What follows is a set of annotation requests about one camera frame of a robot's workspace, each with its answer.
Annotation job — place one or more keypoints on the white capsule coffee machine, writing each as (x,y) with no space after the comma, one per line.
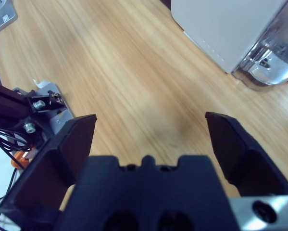
(218,24)

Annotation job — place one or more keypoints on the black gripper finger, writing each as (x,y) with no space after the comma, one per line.
(242,163)
(50,168)

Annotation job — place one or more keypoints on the dark camera post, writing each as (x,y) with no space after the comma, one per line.
(4,103)

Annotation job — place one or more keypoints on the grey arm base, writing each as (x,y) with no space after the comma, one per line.
(2,21)

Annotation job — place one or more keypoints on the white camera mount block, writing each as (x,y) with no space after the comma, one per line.
(58,120)

